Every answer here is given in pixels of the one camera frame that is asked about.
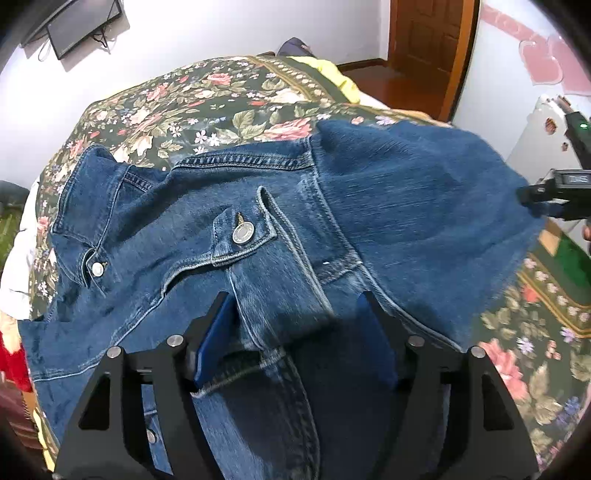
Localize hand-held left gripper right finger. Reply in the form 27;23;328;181
355;291;539;480

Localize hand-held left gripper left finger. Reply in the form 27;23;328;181
53;292;238;480

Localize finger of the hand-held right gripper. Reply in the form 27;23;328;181
516;184;566;217

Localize blue denim jacket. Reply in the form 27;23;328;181
18;119;548;480

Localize wooden door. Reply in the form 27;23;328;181
387;0;477;123

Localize white cloth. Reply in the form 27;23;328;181
0;182;47;320

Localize green patterned cabinet cover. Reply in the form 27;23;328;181
0;207;22;265

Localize floral blanket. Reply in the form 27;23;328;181
28;55;591;472

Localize grey neck pillow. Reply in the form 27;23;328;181
0;180;27;208

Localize dark blue bag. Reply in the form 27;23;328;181
276;38;315;59

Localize pink wall decal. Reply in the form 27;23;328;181
480;0;591;96

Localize small black wall monitor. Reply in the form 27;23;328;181
46;0;123;61

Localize black wall television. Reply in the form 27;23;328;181
19;0;88;48

